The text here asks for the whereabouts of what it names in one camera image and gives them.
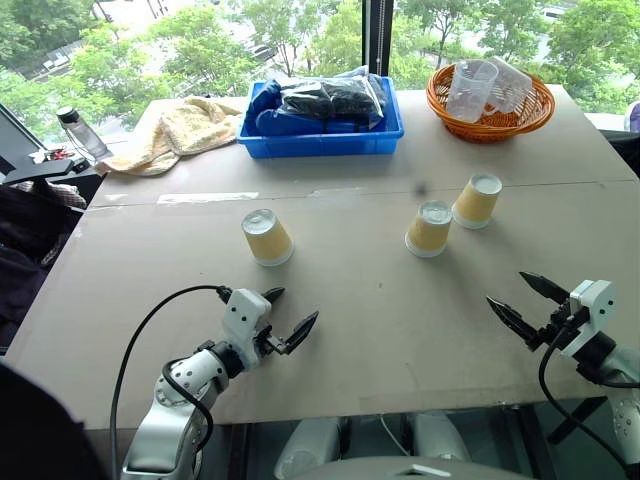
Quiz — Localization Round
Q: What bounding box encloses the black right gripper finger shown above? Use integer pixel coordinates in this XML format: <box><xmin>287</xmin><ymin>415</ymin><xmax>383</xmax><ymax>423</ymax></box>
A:
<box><xmin>519</xmin><ymin>271</ymin><xmax>572</xmax><ymax>304</ymax></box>
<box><xmin>485</xmin><ymin>295</ymin><xmax>544</xmax><ymax>352</ymax></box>

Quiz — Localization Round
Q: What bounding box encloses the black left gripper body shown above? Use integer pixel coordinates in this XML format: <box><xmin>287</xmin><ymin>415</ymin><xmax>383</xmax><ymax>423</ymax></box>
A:
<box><xmin>253</xmin><ymin>323</ymin><xmax>292</xmax><ymax>358</ymax></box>

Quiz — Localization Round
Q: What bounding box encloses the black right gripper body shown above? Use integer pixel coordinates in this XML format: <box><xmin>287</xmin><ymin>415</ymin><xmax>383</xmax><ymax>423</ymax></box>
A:
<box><xmin>533</xmin><ymin>298</ymin><xmax>591</xmax><ymax>352</ymax></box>

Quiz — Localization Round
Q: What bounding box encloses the yellow paper cup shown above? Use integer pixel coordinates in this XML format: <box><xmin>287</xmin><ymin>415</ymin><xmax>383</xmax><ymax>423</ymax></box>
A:
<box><xmin>404</xmin><ymin>199</ymin><xmax>454</xmax><ymax>259</ymax></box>
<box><xmin>240</xmin><ymin>208</ymin><xmax>296</xmax><ymax>268</ymax></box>
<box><xmin>451</xmin><ymin>172</ymin><xmax>504</xmax><ymax>231</ymax></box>

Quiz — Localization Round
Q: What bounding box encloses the black table leg brace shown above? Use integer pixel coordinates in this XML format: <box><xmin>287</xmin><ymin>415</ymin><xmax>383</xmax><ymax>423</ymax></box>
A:
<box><xmin>546</xmin><ymin>396</ymin><xmax>610</xmax><ymax>445</ymax></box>

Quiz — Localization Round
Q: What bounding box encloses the grey rounded robot leg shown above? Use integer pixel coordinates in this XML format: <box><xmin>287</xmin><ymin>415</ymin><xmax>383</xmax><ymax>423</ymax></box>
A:
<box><xmin>406</xmin><ymin>411</ymin><xmax>472</xmax><ymax>462</ymax></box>
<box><xmin>273</xmin><ymin>416</ymin><xmax>352</xmax><ymax>480</ymax></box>

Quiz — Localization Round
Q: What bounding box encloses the blue plastic bin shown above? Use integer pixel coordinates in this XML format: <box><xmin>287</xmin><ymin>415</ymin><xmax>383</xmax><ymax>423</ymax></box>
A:
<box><xmin>235</xmin><ymin>75</ymin><xmax>406</xmax><ymax>160</ymax></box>

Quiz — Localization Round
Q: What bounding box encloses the black chair back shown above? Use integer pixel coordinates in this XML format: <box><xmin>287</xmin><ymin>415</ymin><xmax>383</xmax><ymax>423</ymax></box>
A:
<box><xmin>598</xmin><ymin>128</ymin><xmax>640</xmax><ymax>180</ymax></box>

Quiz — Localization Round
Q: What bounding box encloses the orange woven basket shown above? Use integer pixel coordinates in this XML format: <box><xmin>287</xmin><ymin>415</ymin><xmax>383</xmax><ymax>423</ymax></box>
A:
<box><xmin>425</xmin><ymin>63</ymin><xmax>557</xmax><ymax>145</ymax></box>

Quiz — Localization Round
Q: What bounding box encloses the grey robot torso edge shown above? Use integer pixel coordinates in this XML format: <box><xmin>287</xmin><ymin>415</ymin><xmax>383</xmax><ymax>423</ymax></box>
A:
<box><xmin>293</xmin><ymin>455</ymin><xmax>537</xmax><ymax>480</ymax></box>

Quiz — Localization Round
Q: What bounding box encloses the blue packed cloth bundle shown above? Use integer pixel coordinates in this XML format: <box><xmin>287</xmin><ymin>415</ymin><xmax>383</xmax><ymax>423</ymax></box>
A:
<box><xmin>243</xmin><ymin>78</ymin><xmax>386</xmax><ymax>137</ymax></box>

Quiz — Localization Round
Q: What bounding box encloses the pale yellow towel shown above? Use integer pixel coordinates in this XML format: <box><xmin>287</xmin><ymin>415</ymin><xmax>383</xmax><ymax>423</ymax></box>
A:
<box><xmin>94</xmin><ymin>95</ymin><xmax>244</xmax><ymax>178</ymax></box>

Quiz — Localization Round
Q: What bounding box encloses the clear bag of black items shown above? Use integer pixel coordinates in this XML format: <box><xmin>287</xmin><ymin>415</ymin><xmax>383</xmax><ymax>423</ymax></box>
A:
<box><xmin>278</xmin><ymin>73</ymin><xmax>389</xmax><ymax>122</ymax></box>

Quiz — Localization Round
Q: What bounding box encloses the clear plastic measuring cup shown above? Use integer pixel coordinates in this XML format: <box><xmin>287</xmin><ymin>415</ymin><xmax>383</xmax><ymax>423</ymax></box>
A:
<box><xmin>445</xmin><ymin>59</ymin><xmax>500</xmax><ymax>124</ymax></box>
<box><xmin>480</xmin><ymin>55</ymin><xmax>534</xmax><ymax>116</ymax></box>

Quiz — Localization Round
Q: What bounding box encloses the clear water bottle black cap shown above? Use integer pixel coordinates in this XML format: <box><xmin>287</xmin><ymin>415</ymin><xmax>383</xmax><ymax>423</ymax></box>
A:
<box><xmin>55</xmin><ymin>105</ymin><xmax>109</xmax><ymax>162</ymax></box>

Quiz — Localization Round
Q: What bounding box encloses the dark rounded shape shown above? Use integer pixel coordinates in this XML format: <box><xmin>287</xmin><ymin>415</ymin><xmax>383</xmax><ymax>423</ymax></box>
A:
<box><xmin>0</xmin><ymin>360</ymin><xmax>110</xmax><ymax>480</ymax></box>

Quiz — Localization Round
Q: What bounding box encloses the dark clothing pile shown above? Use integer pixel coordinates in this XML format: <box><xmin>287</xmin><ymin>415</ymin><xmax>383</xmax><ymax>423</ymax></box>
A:
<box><xmin>0</xmin><ymin>179</ymin><xmax>89</xmax><ymax>351</ymax></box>

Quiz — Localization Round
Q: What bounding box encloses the black side desk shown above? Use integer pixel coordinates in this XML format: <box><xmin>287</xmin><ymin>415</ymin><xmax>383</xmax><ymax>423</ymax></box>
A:
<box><xmin>0</xmin><ymin>102</ymin><xmax>90</xmax><ymax>187</ymax></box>

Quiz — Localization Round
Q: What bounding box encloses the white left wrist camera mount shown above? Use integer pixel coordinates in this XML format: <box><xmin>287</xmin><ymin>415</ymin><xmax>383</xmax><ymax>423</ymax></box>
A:
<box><xmin>222</xmin><ymin>287</ymin><xmax>274</xmax><ymax>372</ymax></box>

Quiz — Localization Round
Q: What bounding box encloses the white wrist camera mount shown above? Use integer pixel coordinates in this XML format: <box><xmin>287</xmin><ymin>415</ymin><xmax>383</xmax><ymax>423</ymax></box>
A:
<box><xmin>222</xmin><ymin>287</ymin><xmax>274</xmax><ymax>372</ymax></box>
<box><xmin>559</xmin><ymin>279</ymin><xmax>617</xmax><ymax>359</ymax></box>

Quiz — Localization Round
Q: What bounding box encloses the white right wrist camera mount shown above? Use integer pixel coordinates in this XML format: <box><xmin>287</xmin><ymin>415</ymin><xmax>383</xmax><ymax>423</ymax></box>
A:
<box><xmin>559</xmin><ymin>279</ymin><xmax>617</xmax><ymax>359</ymax></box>

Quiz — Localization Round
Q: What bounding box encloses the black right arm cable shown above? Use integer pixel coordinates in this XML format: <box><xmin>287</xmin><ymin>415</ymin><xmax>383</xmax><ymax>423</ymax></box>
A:
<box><xmin>538</xmin><ymin>323</ymin><xmax>640</xmax><ymax>479</ymax></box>

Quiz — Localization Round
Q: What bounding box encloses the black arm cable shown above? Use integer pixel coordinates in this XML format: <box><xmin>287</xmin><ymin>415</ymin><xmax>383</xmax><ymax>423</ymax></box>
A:
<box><xmin>538</xmin><ymin>323</ymin><xmax>640</xmax><ymax>479</ymax></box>
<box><xmin>110</xmin><ymin>284</ymin><xmax>234</xmax><ymax>480</ymax></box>

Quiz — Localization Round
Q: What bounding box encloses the white thin cable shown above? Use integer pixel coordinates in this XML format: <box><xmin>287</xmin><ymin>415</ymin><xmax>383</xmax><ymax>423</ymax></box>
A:
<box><xmin>378</xmin><ymin>413</ymin><xmax>407</xmax><ymax>457</ymax></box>

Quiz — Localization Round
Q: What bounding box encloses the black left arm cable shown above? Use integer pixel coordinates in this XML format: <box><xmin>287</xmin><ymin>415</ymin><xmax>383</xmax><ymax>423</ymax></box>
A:
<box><xmin>110</xmin><ymin>284</ymin><xmax>234</xmax><ymax>480</ymax></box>

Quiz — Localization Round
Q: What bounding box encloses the dark window frame post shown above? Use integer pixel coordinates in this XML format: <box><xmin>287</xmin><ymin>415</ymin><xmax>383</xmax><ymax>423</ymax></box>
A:
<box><xmin>360</xmin><ymin>0</ymin><xmax>397</xmax><ymax>79</ymax></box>

